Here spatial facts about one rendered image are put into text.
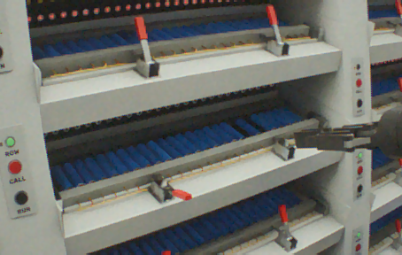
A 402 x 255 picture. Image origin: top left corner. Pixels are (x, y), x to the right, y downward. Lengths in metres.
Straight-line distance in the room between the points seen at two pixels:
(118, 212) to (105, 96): 0.18
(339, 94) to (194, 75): 0.37
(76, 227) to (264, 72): 0.40
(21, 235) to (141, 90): 0.27
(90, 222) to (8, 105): 0.21
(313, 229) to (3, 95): 0.70
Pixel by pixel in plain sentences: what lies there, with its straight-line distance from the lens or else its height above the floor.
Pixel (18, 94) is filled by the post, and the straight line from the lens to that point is 0.63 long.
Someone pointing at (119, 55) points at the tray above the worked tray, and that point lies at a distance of 0.75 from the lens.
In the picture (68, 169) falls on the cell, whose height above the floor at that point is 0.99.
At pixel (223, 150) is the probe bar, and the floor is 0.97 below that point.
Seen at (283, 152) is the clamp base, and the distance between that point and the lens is 0.91.
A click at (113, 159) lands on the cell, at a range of 0.82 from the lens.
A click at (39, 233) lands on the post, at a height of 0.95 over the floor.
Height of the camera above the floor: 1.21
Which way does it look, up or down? 13 degrees down
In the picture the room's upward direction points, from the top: 5 degrees counter-clockwise
